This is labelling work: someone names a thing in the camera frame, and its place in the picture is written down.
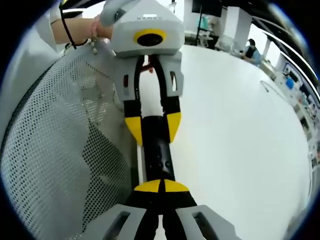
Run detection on black wrist cord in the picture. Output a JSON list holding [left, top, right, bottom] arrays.
[[58, 2, 89, 50]]

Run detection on pink beaded bracelet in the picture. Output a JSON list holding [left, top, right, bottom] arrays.
[[90, 14, 101, 55]]

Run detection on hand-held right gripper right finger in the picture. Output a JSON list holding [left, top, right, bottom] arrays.
[[162, 178, 243, 240]]

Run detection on person's left hand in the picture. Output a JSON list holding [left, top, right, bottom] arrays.
[[96, 19, 117, 40]]

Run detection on grey cable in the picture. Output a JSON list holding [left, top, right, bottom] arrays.
[[259, 80, 277, 93]]

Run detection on black remote control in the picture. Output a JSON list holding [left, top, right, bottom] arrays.
[[140, 114, 176, 182]]

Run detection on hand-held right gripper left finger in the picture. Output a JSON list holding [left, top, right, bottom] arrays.
[[83, 178, 166, 240]]

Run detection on black monitor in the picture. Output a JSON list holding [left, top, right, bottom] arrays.
[[191, 0, 223, 18]]

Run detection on grey mesh chair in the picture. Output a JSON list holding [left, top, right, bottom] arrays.
[[0, 46, 133, 240]]

